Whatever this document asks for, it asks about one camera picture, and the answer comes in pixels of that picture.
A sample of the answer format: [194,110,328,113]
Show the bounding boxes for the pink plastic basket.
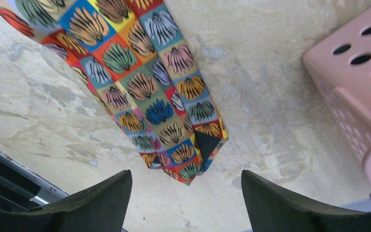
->
[303,8,371,185]

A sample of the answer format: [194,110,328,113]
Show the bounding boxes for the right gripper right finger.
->
[241,170,371,232]

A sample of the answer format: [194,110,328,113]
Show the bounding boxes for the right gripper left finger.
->
[0,170,132,232]

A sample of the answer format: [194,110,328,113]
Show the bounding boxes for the colourful patterned tie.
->
[0,0,228,185]

